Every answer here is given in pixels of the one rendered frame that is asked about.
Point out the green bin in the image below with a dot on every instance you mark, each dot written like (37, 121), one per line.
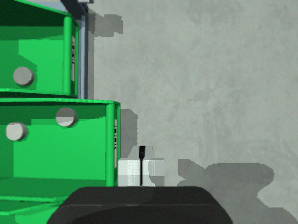
(26, 212)
(31, 36)
(52, 161)

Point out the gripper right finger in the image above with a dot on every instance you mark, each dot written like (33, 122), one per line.
(153, 169)

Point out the dark grey metal shelf frame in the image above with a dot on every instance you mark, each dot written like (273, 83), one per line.
(80, 11)

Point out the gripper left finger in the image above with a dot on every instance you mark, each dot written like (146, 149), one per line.
(130, 169)

